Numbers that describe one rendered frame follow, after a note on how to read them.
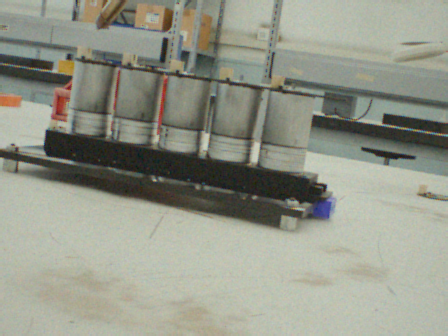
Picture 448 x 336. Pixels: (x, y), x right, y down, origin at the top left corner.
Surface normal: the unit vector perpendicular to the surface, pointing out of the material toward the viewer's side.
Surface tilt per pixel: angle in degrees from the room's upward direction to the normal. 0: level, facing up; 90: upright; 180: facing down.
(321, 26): 90
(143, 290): 0
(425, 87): 90
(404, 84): 90
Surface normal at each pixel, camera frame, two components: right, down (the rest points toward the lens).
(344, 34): -0.32, 0.07
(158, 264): 0.15, -0.98
